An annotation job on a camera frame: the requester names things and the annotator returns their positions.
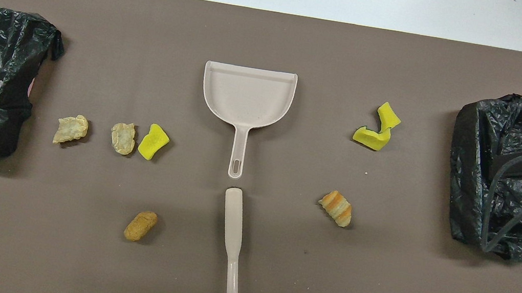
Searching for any brown nugget toy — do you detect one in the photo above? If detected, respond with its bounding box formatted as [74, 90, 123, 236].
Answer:
[122, 207, 160, 245]

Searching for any beige hand brush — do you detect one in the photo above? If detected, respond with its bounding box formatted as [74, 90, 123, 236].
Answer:
[210, 186, 257, 293]

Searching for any bent yellow sponge strip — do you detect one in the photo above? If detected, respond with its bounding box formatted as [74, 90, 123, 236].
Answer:
[351, 98, 404, 154]

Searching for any beige plastic dustpan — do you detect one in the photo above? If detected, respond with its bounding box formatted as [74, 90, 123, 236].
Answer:
[189, 60, 299, 187]

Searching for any small yellow sponge piece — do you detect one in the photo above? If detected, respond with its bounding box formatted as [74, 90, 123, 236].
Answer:
[137, 122, 172, 163]

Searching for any brown paper table mat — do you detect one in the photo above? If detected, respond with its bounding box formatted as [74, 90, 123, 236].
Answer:
[0, 0, 522, 293]

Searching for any striped croissant toy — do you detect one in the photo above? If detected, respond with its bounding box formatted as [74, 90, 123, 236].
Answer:
[315, 188, 355, 229]

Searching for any pale cracker piece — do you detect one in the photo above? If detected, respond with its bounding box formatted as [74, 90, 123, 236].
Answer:
[108, 120, 139, 157]
[53, 111, 91, 149]

